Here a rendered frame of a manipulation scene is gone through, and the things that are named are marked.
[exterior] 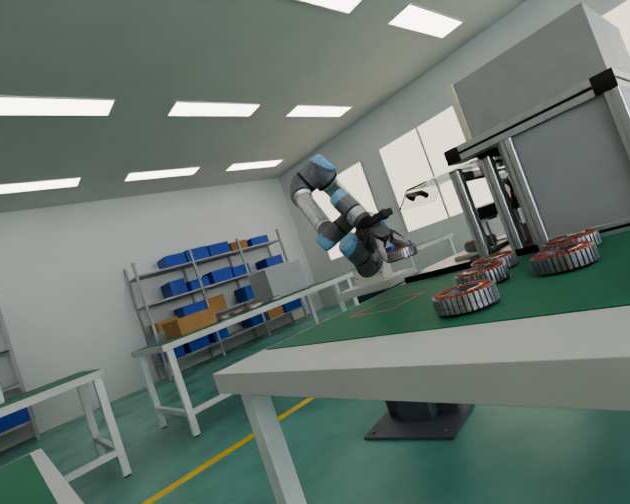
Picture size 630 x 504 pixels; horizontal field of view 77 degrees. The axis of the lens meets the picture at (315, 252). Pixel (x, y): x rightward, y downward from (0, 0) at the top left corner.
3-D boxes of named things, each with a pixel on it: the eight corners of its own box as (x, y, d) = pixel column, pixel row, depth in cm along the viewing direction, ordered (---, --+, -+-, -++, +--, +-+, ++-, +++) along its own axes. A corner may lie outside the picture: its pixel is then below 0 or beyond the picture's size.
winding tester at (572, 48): (467, 147, 127) (445, 87, 128) (519, 141, 156) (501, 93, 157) (610, 76, 98) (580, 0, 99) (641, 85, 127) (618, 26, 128)
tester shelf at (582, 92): (448, 166, 122) (443, 152, 122) (528, 153, 167) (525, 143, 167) (618, 85, 89) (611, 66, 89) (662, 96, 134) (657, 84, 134)
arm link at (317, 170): (366, 244, 209) (294, 170, 188) (387, 224, 207) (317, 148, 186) (372, 252, 199) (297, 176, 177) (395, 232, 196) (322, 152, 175)
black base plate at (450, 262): (405, 283, 146) (403, 277, 146) (482, 246, 188) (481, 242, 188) (538, 251, 111) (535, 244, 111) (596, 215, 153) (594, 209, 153)
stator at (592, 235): (584, 254, 83) (577, 237, 83) (536, 262, 93) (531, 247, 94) (613, 239, 88) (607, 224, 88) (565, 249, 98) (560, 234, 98)
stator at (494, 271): (502, 274, 94) (496, 259, 94) (518, 277, 83) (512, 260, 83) (455, 289, 96) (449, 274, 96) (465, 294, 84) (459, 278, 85)
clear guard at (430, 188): (399, 211, 144) (393, 195, 144) (434, 202, 160) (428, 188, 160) (483, 175, 119) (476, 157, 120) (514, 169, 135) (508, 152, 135)
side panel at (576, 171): (540, 252, 108) (498, 142, 110) (543, 250, 110) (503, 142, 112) (671, 221, 87) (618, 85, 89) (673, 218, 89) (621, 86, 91)
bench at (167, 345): (155, 430, 366) (130, 352, 369) (323, 341, 511) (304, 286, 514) (192, 441, 298) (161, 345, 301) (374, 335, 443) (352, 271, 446)
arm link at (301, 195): (276, 186, 187) (316, 244, 151) (293, 169, 185) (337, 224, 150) (291, 199, 195) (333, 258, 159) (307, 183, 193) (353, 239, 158)
